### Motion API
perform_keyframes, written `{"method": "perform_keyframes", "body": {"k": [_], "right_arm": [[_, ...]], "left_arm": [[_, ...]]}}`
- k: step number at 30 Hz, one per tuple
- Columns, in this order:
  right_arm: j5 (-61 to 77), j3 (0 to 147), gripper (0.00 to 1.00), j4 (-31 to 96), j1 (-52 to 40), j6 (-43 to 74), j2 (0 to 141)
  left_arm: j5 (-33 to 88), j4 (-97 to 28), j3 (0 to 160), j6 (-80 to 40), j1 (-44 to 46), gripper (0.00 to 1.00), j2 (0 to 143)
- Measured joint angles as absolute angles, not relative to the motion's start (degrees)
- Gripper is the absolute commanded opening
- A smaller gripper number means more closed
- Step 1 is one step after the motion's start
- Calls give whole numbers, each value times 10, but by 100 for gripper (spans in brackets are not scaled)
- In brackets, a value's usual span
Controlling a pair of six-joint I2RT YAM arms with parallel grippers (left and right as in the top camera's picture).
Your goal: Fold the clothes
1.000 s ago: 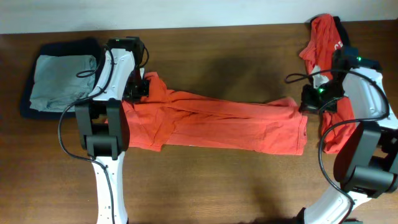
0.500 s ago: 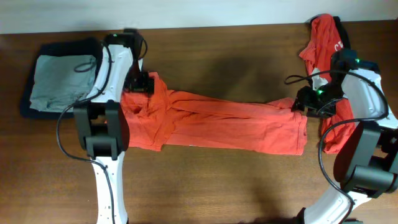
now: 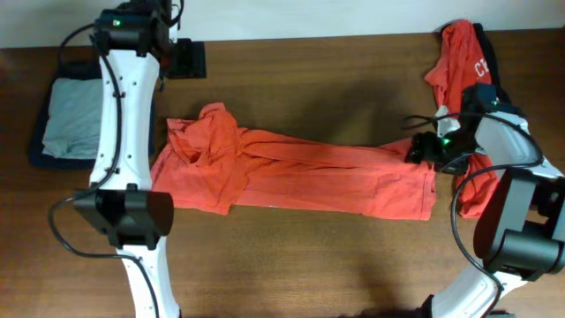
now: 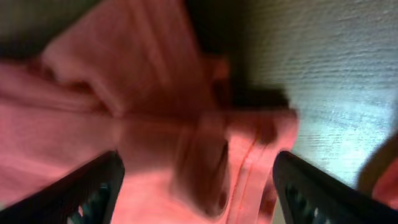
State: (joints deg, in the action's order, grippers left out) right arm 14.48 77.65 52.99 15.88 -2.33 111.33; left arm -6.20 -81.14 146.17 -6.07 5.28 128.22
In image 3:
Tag black garment under red one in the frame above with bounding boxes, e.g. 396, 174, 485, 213
473, 23, 511, 103

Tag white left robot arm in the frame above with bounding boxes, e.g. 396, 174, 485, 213
73, 1, 182, 317

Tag folded grey garment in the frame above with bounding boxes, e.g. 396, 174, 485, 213
42, 78, 103, 160

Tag folded dark navy garment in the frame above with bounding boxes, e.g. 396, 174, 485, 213
27, 59, 156, 170

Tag orange t-shirt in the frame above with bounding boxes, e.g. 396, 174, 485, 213
151, 102, 436, 221

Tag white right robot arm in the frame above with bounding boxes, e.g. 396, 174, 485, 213
405, 83, 564, 317

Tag red garment with white letters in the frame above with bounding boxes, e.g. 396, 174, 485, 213
425, 19, 499, 218

